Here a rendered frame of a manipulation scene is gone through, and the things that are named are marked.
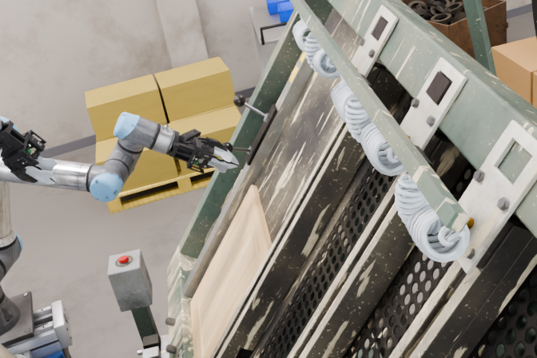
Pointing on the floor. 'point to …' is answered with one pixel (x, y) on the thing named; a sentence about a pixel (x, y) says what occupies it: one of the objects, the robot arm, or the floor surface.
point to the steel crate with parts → (455, 30)
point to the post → (145, 321)
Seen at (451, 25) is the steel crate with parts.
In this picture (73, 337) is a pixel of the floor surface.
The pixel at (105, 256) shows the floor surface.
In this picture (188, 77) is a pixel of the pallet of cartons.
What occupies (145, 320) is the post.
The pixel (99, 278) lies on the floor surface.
